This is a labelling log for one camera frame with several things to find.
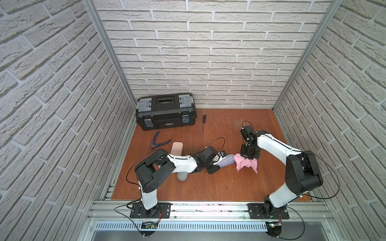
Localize pink microfiber cloth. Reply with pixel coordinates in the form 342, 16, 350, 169
233, 154, 258, 174

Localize lavender eyeglass case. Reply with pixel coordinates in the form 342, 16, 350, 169
216, 154, 235, 168

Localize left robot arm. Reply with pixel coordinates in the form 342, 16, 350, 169
135, 146, 227, 211

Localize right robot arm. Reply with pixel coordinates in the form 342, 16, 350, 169
240, 126, 323, 217

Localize grey felt eyeglass case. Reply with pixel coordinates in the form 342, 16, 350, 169
177, 172, 189, 182

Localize pink eyeglass case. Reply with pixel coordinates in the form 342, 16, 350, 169
170, 142, 184, 156

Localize black plastic toolbox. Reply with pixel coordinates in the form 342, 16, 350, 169
135, 93, 197, 131

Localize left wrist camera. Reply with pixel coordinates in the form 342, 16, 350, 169
217, 151, 227, 161

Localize black handled screwdriver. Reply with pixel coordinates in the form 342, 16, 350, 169
202, 113, 207, 131

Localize blue handled pliers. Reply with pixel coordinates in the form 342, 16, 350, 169
149, 131, 172, 150

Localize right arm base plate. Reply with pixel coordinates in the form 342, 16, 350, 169
247, 203, 290, 220

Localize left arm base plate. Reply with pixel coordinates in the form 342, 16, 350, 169
130, 202, 172, 219

